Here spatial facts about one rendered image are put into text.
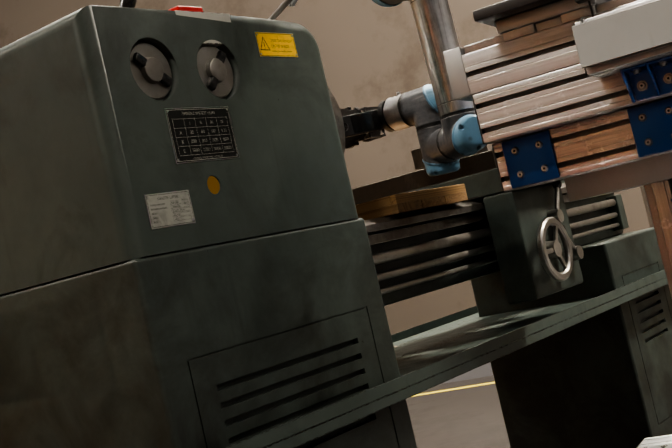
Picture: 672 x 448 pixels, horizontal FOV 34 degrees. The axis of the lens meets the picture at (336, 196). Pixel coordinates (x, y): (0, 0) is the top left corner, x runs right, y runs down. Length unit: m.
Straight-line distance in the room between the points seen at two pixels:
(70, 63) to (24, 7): 6.05
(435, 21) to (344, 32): 4.14
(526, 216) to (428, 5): 0.65
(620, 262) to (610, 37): 1.44
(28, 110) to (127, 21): 0.21
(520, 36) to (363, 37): 4.39
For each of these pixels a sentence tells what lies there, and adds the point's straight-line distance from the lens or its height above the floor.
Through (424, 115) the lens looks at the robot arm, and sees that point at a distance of 2.34.
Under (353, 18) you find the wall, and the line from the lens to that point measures 6.36.
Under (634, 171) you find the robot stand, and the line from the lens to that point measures 2.03.
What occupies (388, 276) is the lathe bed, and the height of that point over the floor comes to 0.74.
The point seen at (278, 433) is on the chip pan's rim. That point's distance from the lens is 1.76.
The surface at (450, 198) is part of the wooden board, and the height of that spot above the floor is 0.88.
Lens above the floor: 0.79
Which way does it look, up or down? 3 degrees up
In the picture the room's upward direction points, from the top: 13 degrees counter-clockwise
